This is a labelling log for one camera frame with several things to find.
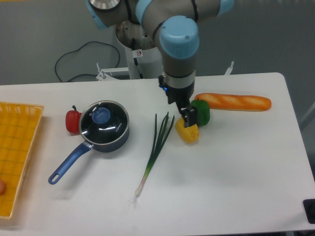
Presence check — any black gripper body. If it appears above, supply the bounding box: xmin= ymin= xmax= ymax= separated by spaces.
xmin=158 ymin=75 xmax=194 ymax=114

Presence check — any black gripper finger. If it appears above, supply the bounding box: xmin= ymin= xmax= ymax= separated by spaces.
xmin=188 ymin=107 xmax=198 ymax=126
xmin=180 ymin=109 xmax=191 ymax=127

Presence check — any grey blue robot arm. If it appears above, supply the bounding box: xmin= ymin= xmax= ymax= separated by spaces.
xmin=86 ymin=0 xmax=234 ymax=127

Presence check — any glass lid blue knob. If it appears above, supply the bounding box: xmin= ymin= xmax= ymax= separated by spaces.
xmin=79 ymin=101 xmax=129 ymax=145

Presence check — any green bell pepper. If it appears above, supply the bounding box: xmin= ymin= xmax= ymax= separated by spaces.
xmin=191 ymin=99 xmax=210 ymax=126

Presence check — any yellow bell pepper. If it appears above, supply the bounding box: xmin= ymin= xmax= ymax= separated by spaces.
xmin=175 ymin=118 xmax=199 ymax=144

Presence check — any green spring onion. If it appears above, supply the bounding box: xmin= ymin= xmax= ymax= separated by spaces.
xmin=128 ymin=112 xmax=175 ymax=204

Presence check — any orange baguette bread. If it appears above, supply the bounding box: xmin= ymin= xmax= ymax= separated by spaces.
xmin=195 ymin=93 xmax=272 ymax=112

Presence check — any red bell pepper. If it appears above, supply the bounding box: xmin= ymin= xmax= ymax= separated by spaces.
xmin=65 ymin=105 xmax=82 ymax=134

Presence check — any black object table corner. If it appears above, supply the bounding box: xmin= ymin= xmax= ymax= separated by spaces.
xmin=303 ymin=199 xmax=315 ymax=224

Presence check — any yellow woven basket tray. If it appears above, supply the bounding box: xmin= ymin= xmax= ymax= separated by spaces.
xmin=0 ymin=102 xmax=44 ymax=219

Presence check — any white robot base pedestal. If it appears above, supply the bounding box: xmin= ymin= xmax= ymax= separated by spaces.
xmin=95 ymin=21 xmax=164 ymax=82

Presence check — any blue saucepan with handle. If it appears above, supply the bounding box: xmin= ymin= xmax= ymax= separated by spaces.
xmin=48 ymin=100 xmax=130 ymax=185

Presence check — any black cable on floor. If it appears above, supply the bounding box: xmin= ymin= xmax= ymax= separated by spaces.
xmin=54 ymin=41 xmax=121 ymax=83

